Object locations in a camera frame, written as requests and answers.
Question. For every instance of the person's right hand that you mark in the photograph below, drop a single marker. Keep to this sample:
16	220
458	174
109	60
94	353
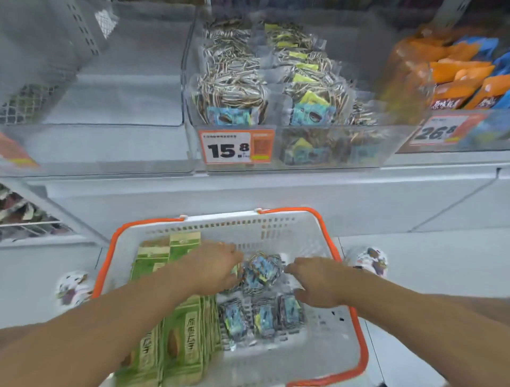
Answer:
326	283

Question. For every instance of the person's left hand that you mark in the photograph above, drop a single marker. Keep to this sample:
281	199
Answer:
211	267

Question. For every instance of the white orange shopping basket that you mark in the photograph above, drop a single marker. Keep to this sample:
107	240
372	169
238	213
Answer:
259	227

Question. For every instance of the pile of seed packets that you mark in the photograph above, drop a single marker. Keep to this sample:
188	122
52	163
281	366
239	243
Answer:
263	315

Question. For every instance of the white store shelf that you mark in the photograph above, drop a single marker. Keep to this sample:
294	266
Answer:
279	191

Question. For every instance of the sunflower seed packets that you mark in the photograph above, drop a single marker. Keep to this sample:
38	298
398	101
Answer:
235	79

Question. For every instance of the person's left forearm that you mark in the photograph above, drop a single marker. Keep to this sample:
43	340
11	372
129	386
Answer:
87	331

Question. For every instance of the person's right forearm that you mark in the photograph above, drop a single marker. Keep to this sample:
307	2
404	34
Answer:
430	339

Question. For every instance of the person's right shoe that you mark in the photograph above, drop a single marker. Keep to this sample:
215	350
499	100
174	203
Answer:
368	261

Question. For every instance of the person's shoe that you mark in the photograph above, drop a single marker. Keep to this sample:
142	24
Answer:
73	289
368	261

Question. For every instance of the person's left shoe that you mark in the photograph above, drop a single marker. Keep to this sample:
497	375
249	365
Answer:
73	289

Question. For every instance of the person's right leg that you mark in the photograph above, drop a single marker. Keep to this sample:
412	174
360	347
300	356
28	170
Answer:
486	309

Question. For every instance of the orange white price tag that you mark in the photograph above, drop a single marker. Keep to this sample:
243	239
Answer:
438	129
231	147
16	153

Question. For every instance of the empty clear plastic bin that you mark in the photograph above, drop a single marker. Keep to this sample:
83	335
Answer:
119	99

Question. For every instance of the pile of brown snack bags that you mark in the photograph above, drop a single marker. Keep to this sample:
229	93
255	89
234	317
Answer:
24	215

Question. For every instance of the orange and blue snack packets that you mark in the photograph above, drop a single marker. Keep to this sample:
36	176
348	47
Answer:
398	79

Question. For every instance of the white paper scrap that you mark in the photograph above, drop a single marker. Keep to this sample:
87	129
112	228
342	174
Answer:
105	23

